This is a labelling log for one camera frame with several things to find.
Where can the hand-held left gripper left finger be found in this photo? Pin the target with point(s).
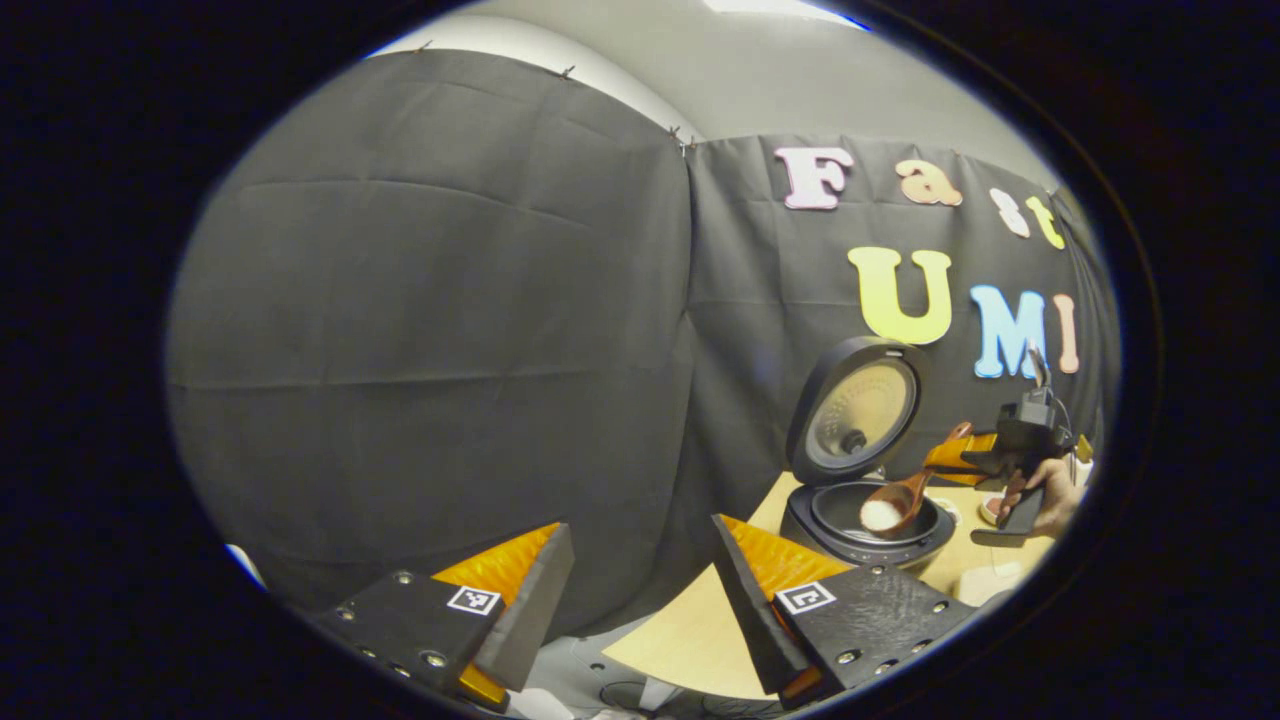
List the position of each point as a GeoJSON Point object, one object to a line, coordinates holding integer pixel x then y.
{"type": "Point", "coordinates": [525, 625]}

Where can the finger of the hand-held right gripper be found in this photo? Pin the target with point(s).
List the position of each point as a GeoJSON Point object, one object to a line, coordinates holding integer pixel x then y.
{"type": "Point", "coordinates": [960, 455]}

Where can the black silver rice cooker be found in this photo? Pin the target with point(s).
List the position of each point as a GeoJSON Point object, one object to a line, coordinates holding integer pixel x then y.
{"type": "Point", "coordinates": [860, 410]}

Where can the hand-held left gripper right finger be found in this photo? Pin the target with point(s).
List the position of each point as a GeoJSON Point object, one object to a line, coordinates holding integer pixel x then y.
{"type": "Point", "coordinates": [750, 620]}

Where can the brown wooden spoon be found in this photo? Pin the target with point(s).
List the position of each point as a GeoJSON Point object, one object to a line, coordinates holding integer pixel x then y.
{"type": "Point", "coordinates": [912, 490]}

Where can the large ceiling light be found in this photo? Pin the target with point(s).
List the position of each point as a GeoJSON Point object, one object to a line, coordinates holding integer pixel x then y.
{"type": "Point", "coordinates": [780, 8]}

